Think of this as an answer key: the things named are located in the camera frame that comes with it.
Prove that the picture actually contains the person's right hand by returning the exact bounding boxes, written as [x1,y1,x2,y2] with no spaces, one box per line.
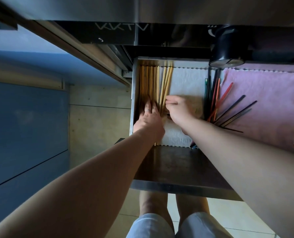
[165,95,203,127]

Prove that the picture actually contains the person's left hand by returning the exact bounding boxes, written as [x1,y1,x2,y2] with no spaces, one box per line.
[133,96,165,143]

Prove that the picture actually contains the light bamboo chopstick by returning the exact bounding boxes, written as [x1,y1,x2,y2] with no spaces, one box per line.
[163,67,174,107]
[159,67,167,112]
[161,67,171,110]

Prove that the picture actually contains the row of wooden chopsticks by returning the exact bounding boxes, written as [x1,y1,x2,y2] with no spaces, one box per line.
[138,65,160,146]

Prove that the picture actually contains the person's right forearm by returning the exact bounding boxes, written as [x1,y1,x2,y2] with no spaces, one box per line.
[181,118,294,238]

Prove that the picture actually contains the person's left forearm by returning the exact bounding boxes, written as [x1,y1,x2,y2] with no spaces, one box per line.
[0,129,163,238]

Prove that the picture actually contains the tan cloth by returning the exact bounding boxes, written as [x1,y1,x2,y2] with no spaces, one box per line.
[187,96,204,120]

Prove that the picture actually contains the white textured cloth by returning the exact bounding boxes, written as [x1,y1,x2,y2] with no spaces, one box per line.
[159,66,213,148]

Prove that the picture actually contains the bunch of coloured chopsticks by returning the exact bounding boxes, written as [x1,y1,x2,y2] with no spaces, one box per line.
[190,69,258,150]

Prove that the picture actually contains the steel kitchen drawer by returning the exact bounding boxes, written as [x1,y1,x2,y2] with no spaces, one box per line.
[115,56,294,202]

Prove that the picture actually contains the black appliance panel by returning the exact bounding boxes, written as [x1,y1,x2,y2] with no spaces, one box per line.
[54,20,294,64]

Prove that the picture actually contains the black round container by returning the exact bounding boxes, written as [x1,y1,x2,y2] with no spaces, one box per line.
[208,25,249,68]

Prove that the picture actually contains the person's left leg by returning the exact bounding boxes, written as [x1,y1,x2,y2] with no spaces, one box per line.
[139,190,175,231]

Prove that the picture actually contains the person's leg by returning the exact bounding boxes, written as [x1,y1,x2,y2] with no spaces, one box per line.
[175,193,210,221]
[139,190,175,231]

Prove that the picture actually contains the pink textured cloth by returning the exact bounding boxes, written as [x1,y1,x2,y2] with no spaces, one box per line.
[218,68,294,153]

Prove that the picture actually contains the person's right leg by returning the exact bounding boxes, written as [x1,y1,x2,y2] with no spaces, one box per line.
[175,193,210,221]

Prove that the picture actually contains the blue cabinet door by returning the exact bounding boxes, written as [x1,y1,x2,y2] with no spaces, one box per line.
[0,80,71,232]

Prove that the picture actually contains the white shorts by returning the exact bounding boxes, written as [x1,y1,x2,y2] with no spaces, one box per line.
[126,212,234,238]

